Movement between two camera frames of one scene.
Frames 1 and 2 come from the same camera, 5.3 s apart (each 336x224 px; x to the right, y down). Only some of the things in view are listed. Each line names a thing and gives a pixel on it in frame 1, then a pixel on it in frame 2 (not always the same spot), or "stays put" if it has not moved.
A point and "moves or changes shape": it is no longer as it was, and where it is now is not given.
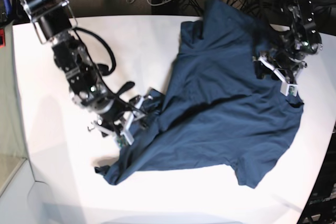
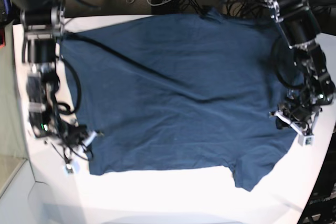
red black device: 2,42 stays put
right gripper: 301,39 → 313,88
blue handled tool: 8,3 stays put
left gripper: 88,87 → 46,116
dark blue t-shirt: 219,111 moves or changes shape
